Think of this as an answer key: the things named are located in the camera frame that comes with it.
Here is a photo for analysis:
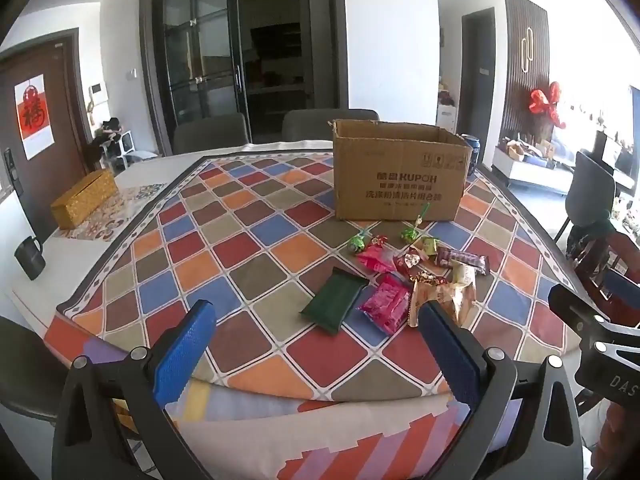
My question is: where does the white low cabinet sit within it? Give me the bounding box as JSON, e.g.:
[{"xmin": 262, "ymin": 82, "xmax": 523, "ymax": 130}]
[{"xmin": 492, "ymin": 145, "xmax": 573, "ymax": 193}]

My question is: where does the black mug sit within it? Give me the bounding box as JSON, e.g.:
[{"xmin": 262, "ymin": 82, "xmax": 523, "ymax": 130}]
[{"xmin": 14, "ymin": 236, "xmax": 47, "ymax": 281}]

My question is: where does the beige snack packet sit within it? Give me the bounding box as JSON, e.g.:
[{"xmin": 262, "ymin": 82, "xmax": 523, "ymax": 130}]
[{"xmin": 410, "ymin": 280, "xmax": 476, "ymax": 328}]

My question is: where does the small pink snack packet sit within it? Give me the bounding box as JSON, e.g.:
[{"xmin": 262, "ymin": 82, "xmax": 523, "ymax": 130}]
[{"xmin": 356, "ymin": 247, "xmax": 396, "ymax": 275}]

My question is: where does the red-brown wooden chair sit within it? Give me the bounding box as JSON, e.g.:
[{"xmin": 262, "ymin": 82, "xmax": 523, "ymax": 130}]
[{"xmin": 575, "ymin": 232, "xmax": 640, "ymax": 326}]

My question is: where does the dark green snack packet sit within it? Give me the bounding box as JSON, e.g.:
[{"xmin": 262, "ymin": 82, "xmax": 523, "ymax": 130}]
[{"xmin": 299, "ymin": 266, "xmax": 368, "ymax": 336}]

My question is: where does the red and gold candy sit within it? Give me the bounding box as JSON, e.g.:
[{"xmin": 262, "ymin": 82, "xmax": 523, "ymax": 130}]
[{"xmin": 407, "ymin": 270, "xmax": 451, "ymax": 286}]

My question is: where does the red and white door poster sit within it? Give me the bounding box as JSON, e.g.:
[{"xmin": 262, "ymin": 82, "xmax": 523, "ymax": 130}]
[{"xmin": 14, "ymin": 74, "xmax": 55, "ymax": 161}]

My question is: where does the dark interior door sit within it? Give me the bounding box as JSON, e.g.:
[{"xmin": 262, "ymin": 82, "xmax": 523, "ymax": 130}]
[{"xmin": 460, "ymin": 7, "xmax": 496, "ymax": 136}]

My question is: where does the checkered colourful tablecloth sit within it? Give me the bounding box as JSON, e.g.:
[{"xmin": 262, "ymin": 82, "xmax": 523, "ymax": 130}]
[{"xmin": 42, "ymin": 152, "xmax": 596, "ymax": 480}]

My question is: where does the brown entrance door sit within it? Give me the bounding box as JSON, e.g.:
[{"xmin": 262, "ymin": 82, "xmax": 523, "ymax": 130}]
[{"xmin": 0, "ymin": 27, "xmax": 93, "ymax": 241}]

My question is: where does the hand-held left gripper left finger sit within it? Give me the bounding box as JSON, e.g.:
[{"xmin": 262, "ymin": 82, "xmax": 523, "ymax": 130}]
[{"xmin": 52, "ymin": 299, "xmax": 217, "ymax": 480}]

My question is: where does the large pink snack packet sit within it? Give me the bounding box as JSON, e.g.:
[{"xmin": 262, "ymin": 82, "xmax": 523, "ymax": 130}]
[{"xmin": 358, "ymin": 274, "xmax": 413, "ymax": 336}]

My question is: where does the white snack packet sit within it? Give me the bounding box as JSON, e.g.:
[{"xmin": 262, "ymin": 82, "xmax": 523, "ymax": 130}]
[{"xmin": 450, "ymin": 260, "xmax": 477, "ymax": 292}]

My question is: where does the blue drink can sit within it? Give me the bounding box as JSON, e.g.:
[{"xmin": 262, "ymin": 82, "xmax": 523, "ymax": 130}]
[{"xmin": 460, "ymin": 133, "xmax": 481, "ymax": 176}]

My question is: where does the gold tissue box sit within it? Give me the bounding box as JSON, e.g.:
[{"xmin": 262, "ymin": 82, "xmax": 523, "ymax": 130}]
[{"xmin": 50, "ymin": 169, "xmax": 119, "ymax": 231}]

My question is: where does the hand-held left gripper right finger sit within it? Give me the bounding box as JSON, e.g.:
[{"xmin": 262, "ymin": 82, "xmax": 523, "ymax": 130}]
[{"xmin": 418, "ymin": 300, "xmax": 586, "ymax": 480}]

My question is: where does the white shelf with black bag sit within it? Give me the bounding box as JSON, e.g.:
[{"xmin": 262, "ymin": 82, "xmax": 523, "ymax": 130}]
[{"xmin": 97, "ymin": 117, "xmax": 136, "ymax": 171}]

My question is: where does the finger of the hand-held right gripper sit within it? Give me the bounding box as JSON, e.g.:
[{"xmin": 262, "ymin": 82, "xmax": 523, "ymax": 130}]
[
  {"xmin": 548, "ymin": 285, "xmax": 640, "ymax": 343},
  {"xmin": 606, "ymin": 270, "xmax": 640, "ymax": 306}
]

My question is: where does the dark side chair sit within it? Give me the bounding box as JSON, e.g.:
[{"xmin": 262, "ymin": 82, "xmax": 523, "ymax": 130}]
[{"xmin": 555, "ymin": 150, "xmax": 617, "ymax": 243}]

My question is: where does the brown snack bar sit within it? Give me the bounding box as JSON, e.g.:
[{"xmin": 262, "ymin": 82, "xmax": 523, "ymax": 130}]
[{"xmin": 437, "ymin": 247, "xmax": 488, "ymax": 276}]

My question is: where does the red and white candy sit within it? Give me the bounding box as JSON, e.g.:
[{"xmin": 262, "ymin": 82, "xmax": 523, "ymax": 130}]
[{"xmin": 395, "ymin": 249, "xmax": 423, "ymax": 271}]

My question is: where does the dark green bag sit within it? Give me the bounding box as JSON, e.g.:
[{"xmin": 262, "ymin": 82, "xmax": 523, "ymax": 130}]
[{"xmin": 567, "ymin": 210, "xmax": 626, "ymax": 261}]

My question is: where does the grey dining chair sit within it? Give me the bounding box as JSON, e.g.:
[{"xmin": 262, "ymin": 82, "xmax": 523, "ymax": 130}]
[
  {"xmin": 172, "ymin": 112, "xmax": 251, "ymax": 156},
  {"xmin": 0, "ymin": 315, "xmax": 136, "ymax": 433},
  {"xmin": 281, "ymin": 108, "xmax": 381, "ymax": 142}
]

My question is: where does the brown cardboard box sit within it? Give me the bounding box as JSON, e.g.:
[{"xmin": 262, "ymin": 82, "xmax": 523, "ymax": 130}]
[{"xmin": 327, "ymin": 119, "xmax": 473, "ymax": 222}]

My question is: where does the patterned placemat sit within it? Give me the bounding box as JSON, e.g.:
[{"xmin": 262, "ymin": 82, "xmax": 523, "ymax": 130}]
[{"xmin": 65, "ymin": 182, "xmax": 168, "ymax": 241}]

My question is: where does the red bow decoration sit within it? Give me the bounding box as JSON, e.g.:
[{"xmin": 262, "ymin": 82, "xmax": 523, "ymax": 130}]
[{"xmin": 528, "ymin": 81, "xmax": 568, "ymax": 128}]

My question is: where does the black glass sliding door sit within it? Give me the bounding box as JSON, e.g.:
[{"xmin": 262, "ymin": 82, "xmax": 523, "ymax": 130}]
[{"xmin": 140, "ymin": 0, "xmax": 251, "ymax": 156}]

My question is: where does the gold wall ornament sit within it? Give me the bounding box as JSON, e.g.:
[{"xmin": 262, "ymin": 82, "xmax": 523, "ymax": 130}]
[{"xmin": 517, "ymin": 30, "xmax": 535, "ymax": 75}]

